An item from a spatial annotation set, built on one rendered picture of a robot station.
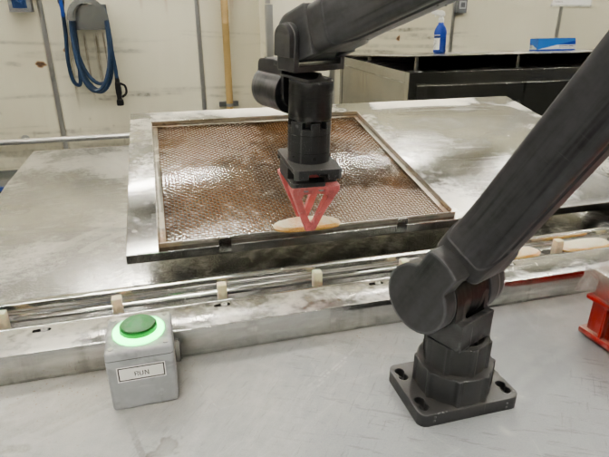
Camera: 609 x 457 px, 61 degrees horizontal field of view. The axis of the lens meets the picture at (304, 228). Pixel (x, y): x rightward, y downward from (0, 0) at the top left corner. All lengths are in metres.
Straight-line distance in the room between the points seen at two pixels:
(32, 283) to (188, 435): 0.45
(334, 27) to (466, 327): 0.35
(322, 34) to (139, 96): 3.82
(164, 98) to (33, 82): 0.94
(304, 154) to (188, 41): 3.71
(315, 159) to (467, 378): 0.32
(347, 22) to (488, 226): 0.26
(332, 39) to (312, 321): 0.35
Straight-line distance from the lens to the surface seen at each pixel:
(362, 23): 0.58
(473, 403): 0.61
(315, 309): 0.68
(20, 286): 0.93
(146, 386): 0.61
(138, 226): 0.88
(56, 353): 0.68
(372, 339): 0.70
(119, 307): 0.74
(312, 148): 0.67
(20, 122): 4.54
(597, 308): 0.77
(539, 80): 3.01
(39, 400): 0.68
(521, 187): 0.47
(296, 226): 0.72
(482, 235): 0.50
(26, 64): 4.45
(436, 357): 0.58
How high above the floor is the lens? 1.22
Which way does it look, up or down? 23 degrees down
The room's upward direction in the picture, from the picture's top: straight up
